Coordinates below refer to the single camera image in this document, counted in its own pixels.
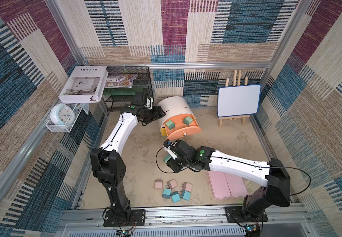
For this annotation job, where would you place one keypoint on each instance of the green book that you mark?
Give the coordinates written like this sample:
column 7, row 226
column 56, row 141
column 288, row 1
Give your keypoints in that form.
column 122, row 91

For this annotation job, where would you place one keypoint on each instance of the white round drawer cabinet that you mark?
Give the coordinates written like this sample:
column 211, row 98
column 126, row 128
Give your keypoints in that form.
column 173, row 106

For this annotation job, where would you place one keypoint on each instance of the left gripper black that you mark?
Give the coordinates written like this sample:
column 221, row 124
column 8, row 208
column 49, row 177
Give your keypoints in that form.
column 157, row 113

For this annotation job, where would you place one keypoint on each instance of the blue framed whiteboard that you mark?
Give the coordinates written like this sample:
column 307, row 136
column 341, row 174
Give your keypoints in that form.
column 252, row 98

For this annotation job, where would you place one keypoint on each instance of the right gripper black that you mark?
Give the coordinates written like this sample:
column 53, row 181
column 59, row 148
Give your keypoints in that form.
column 173, row 157

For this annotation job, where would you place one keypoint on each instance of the blue plug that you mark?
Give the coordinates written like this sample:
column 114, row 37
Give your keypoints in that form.
column 167, row 193
column 186, row 195
column 175, row 197

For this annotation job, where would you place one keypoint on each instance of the pink case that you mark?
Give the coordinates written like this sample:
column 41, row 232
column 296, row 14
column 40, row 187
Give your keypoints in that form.
column 226, row 185

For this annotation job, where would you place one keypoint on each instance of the colourful snack bag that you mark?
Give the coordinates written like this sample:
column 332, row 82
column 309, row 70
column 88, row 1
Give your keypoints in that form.
column 120, row 80

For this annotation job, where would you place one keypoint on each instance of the blue plug left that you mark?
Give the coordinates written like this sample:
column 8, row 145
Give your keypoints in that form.
column 167, row 193

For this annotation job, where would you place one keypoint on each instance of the pink plug middle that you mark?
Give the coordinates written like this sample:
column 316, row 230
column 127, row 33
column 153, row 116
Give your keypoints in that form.
column 172, row 184

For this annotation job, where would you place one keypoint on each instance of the pink plug right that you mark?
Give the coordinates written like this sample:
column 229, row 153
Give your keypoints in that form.
column 187, row 187

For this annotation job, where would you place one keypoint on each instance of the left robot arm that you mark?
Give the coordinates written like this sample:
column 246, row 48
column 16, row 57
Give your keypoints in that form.
column 108, row 166

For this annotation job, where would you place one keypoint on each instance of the blue plug middle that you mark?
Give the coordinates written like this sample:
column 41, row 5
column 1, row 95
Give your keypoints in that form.
column 175, row 197

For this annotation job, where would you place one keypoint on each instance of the pink plug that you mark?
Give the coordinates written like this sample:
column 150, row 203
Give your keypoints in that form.
column 172, row 184
column 158, row 185
column 187, row 187

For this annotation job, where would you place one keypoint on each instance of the black wire shelf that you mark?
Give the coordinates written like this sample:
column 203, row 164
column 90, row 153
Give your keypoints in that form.
column 116, row 98

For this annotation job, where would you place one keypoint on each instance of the blue plug right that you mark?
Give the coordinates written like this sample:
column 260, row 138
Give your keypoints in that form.
column 186, row 195

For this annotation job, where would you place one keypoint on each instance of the green plug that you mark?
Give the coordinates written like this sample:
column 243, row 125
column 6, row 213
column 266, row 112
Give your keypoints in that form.
column 167, row 158
column 187, row 120
column 170, row 124

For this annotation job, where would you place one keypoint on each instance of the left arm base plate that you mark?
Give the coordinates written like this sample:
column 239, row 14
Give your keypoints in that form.
column 133, row 218

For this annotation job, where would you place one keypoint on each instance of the white alarm clock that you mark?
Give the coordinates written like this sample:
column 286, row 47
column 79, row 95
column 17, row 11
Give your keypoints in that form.
column 62, row 114

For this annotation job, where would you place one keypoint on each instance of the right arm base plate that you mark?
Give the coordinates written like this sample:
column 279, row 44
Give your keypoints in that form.
column 235, row 214

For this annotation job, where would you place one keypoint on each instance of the pink plug left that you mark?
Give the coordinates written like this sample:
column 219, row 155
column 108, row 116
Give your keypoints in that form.
column 158, row 185

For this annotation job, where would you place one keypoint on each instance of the clear wire basket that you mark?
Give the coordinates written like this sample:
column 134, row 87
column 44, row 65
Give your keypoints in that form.
column 78, row 108

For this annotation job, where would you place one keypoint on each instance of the wooden easel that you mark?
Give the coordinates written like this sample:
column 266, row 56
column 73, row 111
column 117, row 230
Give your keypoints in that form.
column 229, row 103

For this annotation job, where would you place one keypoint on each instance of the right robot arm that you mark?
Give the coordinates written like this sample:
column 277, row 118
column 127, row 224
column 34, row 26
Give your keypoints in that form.
column 272, row 176

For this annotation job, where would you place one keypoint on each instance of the white magazine box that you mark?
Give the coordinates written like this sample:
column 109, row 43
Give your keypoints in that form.
column 85, row 85

